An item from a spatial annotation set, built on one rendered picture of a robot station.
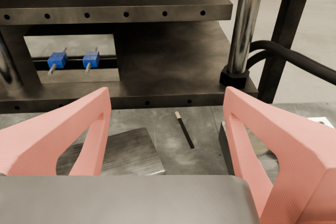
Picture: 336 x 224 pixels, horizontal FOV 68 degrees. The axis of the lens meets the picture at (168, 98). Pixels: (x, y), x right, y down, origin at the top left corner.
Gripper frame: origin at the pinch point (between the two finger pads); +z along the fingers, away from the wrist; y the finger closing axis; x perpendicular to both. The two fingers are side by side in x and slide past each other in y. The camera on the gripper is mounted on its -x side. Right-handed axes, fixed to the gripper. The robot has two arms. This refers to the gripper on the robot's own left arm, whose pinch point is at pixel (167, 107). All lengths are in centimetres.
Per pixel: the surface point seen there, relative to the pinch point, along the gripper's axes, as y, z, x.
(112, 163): 9.7, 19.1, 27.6
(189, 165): -5.2, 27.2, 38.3
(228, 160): -13.5, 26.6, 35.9
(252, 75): -81, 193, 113
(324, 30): -202, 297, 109
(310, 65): -40, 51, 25
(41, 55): 40, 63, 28
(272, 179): -16.9, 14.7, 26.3
